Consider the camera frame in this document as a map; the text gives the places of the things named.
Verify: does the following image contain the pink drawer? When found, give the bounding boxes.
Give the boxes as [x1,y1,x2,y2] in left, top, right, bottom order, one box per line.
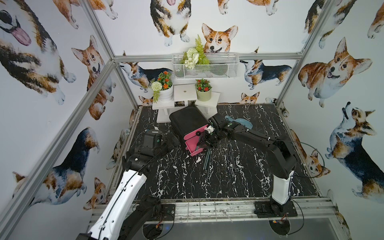
[183,125,209,157]

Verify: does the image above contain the black drawer cabinet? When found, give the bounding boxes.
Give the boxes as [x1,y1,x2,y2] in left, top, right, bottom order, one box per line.
[170,106,209,140]

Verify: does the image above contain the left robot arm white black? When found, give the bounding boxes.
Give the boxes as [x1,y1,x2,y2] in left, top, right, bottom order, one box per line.
[77,129,180,240]

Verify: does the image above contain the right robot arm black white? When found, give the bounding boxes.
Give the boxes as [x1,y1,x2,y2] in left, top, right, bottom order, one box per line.
[196,114,298,206]

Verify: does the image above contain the teal plastic dustpan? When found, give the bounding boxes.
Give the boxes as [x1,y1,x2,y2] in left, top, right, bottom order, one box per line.
[225,116,253,129]

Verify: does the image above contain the green pot red flowers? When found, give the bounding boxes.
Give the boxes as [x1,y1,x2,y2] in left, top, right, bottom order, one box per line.
[196,79,212,102]

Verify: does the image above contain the white stepped display stand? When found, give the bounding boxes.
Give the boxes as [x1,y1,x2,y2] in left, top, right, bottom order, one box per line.
[152,84,220,124]

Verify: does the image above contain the white pot orange flowers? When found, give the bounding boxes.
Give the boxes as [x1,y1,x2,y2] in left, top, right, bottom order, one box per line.
[150,71,173,103]

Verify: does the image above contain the green white artificial fern flowers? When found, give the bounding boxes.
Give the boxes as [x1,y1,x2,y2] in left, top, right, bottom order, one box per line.
[181,35,210,70]

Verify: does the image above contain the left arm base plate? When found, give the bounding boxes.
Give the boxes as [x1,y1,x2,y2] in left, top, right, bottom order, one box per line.
[147,204,176,223]

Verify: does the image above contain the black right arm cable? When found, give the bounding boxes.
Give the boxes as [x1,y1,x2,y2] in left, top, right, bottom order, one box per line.
[287,139,326,179]

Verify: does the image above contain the white wire basket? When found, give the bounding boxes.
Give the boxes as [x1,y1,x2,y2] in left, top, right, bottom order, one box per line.
[172,53,240,80]

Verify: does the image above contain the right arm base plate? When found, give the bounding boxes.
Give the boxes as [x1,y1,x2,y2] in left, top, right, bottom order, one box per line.
[254,200,298,218]

